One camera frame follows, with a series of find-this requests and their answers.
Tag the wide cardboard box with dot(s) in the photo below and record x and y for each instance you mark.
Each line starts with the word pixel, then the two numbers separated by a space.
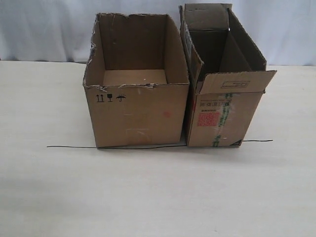
pixel 136 80

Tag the thin black line marker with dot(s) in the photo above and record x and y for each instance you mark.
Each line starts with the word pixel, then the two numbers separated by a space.
pixel 121 148

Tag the tall narrow cardboard box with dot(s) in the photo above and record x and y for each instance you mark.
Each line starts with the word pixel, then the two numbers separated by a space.
pixel 227 73

